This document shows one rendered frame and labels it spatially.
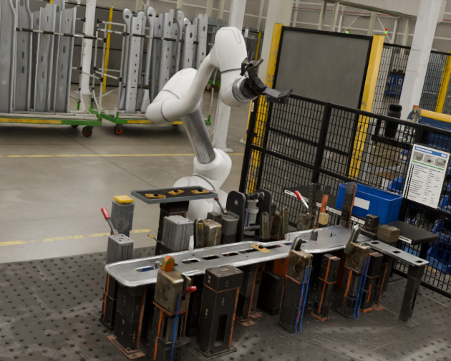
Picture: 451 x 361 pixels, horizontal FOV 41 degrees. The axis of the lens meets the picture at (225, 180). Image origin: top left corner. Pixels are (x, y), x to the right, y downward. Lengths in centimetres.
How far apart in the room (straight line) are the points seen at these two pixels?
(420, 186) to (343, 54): 201
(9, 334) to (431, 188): 209
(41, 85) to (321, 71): 534
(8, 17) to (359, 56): 556
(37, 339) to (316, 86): 351
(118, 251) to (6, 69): 698
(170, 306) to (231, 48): 93
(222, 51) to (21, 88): 732
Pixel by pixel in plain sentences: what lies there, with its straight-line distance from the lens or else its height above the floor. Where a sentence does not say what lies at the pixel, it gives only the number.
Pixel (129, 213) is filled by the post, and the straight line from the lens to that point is 245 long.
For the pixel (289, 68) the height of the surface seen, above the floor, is 163.
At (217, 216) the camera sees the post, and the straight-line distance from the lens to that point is 259.
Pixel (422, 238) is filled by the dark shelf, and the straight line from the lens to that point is 308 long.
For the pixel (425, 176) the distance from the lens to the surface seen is 322.
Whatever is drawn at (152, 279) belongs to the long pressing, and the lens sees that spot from 213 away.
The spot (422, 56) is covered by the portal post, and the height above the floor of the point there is 189.
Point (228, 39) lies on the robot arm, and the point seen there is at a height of 184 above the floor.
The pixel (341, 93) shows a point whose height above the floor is 151.
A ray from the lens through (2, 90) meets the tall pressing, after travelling 908.
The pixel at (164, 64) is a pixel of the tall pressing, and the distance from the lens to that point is 1049.
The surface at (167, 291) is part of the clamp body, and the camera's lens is 203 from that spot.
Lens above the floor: 187
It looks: 14 degrees down
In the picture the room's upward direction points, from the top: 8 degrees clockwise
